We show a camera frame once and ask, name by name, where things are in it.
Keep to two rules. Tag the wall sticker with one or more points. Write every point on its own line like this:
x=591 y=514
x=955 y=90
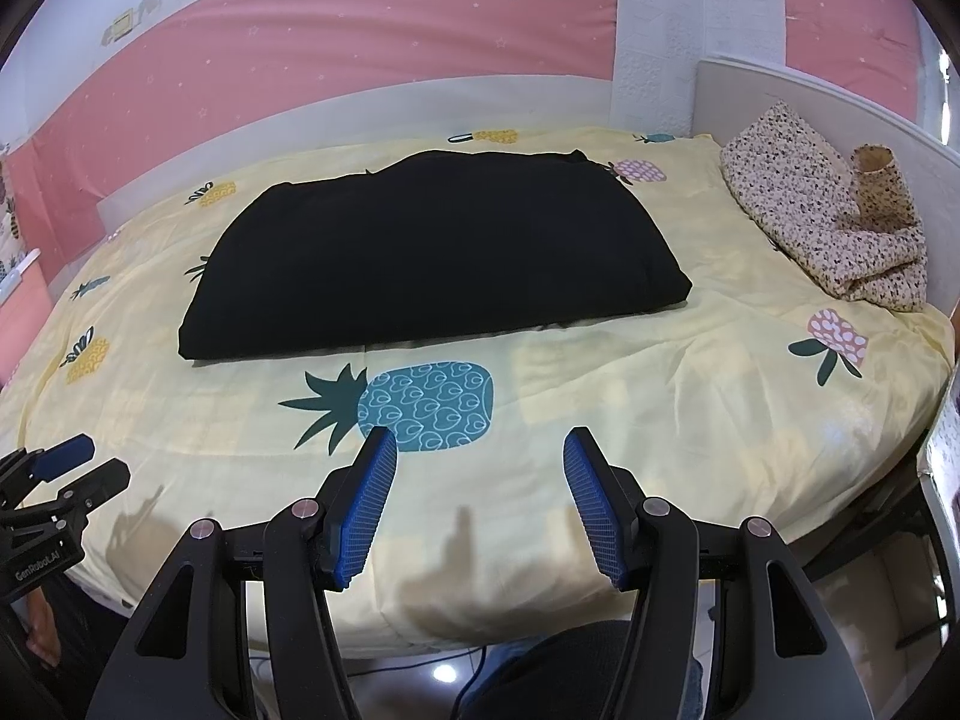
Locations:
x=129 y=19

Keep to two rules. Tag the person's left forearm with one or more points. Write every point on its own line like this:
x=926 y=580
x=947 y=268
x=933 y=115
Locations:
x=42 y=626

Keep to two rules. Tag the floral print cloth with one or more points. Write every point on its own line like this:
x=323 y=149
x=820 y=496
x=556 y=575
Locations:
x=825 y=202

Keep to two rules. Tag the white wall strip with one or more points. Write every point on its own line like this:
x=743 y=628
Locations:
x=16 y=274

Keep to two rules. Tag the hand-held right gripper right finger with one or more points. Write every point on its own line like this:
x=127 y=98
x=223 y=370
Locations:
x=592 y=502

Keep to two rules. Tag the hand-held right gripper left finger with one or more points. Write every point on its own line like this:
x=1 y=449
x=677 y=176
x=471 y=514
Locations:
x=366 y=502

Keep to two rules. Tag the yellow pineapple print bed cover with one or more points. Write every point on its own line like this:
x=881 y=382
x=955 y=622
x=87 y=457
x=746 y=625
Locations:
x=675 y=382

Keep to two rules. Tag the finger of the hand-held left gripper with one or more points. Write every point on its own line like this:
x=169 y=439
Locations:
x=94 y=487
x=66 y=454

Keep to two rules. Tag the white bed headboard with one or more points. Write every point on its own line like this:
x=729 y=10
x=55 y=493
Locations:
x=817 y=101

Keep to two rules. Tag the large black garment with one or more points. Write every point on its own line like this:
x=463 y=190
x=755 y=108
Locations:
x=435 y=247

